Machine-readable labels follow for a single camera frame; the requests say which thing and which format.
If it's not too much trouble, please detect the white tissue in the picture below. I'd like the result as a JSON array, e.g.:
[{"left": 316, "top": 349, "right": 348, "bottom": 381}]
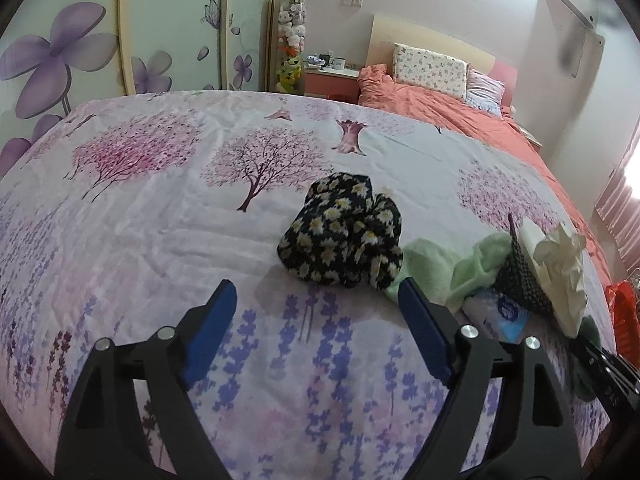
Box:
[{"left": 518, "top": 218, "right": 588, "bottom": 338}]

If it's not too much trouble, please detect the black dotted cloth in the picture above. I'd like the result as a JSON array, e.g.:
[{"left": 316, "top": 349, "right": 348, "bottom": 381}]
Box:
[{"left": 494, "top": 214, "right": 553, "bottom": 318}]

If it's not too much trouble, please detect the red plastic trash basket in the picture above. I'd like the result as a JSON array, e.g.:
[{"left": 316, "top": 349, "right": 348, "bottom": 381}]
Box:
[{"left": 604, "top": 281, "right": 640, "bottom": 367}]

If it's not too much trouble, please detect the blue tissue pack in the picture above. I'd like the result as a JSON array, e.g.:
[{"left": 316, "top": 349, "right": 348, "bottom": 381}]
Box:
[{"left": 461, "top": 287, "right": 529, "bottom": 344}]

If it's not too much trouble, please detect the pink curtain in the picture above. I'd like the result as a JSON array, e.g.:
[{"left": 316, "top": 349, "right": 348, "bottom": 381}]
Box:
[{"left": 594, "top": 124, "right": 640, "bottom": 282}]

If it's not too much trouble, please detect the light green towel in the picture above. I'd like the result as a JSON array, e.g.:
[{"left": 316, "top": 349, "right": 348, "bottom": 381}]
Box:
[{"left": 384, "top": 232, "right": 512, "bottom": 314}]

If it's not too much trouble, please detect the floral purple bedsheet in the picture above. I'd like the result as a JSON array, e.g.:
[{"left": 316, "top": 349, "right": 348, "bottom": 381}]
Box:
[{"left": 0, "top": 88, "right": 614, "bottom": 478}]

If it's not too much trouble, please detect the far side nightstand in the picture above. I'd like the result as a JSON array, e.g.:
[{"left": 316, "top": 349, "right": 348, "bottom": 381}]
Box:
[{"left": 518, "top": 126, "right": 542, "bottom": 152}]

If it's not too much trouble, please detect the salmon pink duvet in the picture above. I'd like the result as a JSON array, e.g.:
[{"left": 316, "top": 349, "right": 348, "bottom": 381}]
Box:
[{"left": 358, "top": 64, "right": 612, "bottom": 286}]

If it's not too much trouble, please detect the black daisy print cloth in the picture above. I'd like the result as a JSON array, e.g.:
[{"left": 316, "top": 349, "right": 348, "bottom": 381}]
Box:
[{"left": 277, "top": 172, "right": 404, "bottom": 290}]

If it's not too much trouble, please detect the pink striped pillow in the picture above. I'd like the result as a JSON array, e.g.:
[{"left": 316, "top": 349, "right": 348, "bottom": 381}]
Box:
[{"left": 465, "top": 67, "right": 506, "bottom": 118}]

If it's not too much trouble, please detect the white air conditioner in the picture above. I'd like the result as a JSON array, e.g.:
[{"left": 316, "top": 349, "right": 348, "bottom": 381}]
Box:
[{"left": 548, "top": 0, "right": 605, "bottom": 49}]

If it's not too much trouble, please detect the floral white pillow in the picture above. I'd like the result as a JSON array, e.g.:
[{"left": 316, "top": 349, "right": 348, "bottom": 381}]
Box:
[{"left": 393, "top": 44, "right": 469, "bottom": 101}]

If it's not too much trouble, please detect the pink white nightstand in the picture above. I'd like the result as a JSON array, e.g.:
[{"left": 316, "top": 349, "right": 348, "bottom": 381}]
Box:
[{"left": 305, "top": 68, "right": 360, "bottom": 103}]

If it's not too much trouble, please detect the sliding wardrobe with flowers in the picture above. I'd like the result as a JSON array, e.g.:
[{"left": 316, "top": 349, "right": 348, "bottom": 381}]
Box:
[{"left": 1, "top": 0, "right": 273, "bottom": 170}]

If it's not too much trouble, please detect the beige pink headboard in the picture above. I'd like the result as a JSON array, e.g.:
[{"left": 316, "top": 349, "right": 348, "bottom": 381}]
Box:
[{"left": 366, "top": 14, "right": 518, "bottom": 106}]

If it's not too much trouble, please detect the white mug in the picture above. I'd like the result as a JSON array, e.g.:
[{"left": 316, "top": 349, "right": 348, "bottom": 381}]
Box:
[{"left": 332, "top": 58, "right": 346, "bottom": 70}]

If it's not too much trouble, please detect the plush toy tube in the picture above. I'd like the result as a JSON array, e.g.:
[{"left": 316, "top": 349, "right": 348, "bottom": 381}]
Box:
[{"left": 274, "top": 0, "right": 307, "bottom": 96}]

